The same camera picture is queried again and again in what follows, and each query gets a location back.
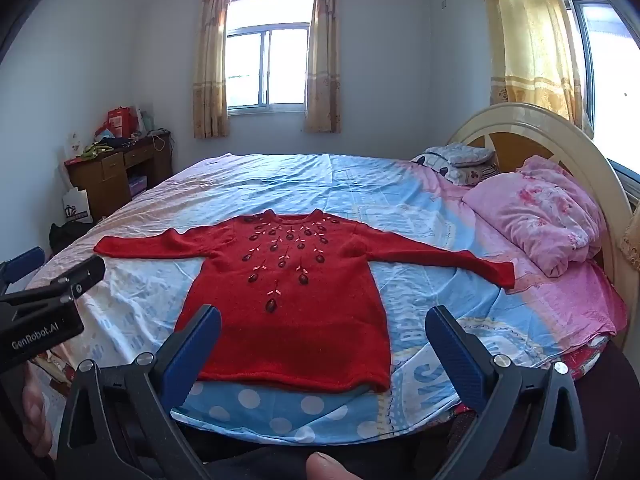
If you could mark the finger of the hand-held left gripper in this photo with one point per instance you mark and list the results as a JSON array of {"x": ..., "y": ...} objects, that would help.
[
  {"x": 80, "y": 275},
  {"x": 25, "y": 262}
]

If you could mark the person's dark clothing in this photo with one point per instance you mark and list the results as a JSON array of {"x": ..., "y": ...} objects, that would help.
[{"x": 280, "y": 455}]

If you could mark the white paper bag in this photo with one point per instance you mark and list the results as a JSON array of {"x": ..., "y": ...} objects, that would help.
[{"x": 76, "y": 206}]

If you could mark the grey patterned pillow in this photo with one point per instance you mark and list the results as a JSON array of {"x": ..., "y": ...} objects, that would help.
[{"x": 470, "y": 154}]

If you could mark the pink floral quilt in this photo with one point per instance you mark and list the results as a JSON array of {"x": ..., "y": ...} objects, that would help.
[{"x": 540, "y": 210}]

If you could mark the large bright window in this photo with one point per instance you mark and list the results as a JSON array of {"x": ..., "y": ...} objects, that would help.
[{"x": 605, "y": 60}]

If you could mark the brown wooden desk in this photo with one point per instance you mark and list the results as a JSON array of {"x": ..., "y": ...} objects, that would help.
[{"x": 112, "y": 172}]

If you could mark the beige patterned curtain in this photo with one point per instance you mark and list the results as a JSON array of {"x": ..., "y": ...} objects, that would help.
[
  {"x": 212, "y": 70},
  {"x": 324, "y": 60}
]

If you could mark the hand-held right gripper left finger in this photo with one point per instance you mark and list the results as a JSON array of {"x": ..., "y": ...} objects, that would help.
[{"x": 192, "y": 355}]

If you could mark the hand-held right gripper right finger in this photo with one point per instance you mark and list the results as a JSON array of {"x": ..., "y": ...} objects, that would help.
[{"x": 457, "y": 355}]

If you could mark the red gift bag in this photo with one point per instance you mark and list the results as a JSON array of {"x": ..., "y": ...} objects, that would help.
[{"x": 119, "y": 121}]

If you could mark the beige lace cloth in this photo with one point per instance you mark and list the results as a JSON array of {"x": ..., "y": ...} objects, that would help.
[{"x": 631, "y": 240}]

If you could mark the red knitted sweater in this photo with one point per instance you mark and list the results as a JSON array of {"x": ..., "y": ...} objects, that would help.
[{"x": 290, "y": 320}]

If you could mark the black bag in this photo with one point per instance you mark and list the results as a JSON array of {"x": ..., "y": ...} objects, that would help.
[{"x": 67, "y": 235}]

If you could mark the sliding glass window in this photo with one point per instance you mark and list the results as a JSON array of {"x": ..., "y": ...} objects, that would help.
[{"x": 270, "y": 60}]

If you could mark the white printed pillow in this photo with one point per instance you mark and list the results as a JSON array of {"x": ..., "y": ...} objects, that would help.
[{"x": 462, "y": 174}]

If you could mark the red printed underblanket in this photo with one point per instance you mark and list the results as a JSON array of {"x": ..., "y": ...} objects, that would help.
[{"x": 585, "y": 357}]

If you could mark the yellow patterned curtain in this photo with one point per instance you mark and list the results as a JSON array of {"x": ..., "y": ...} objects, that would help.
[{"x": 525, "y": 35}]

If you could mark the cream wooden headboard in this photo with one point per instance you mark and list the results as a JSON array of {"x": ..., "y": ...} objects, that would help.
[{"x": 525, "y": 120}]

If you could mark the blue printed bedsheet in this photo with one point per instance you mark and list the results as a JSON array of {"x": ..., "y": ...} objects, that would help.
[{"x": 350, "y": 185}]

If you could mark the person's right hand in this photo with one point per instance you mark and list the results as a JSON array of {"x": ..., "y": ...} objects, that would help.
[{"x": 326, "y": 467}]

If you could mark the green cloth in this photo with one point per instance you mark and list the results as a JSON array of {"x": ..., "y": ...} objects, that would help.
[{"x": 97, "y": 150}]

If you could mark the person's left hand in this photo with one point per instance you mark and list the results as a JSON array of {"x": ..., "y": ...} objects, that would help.
[{"x": 37, "y": 415}]

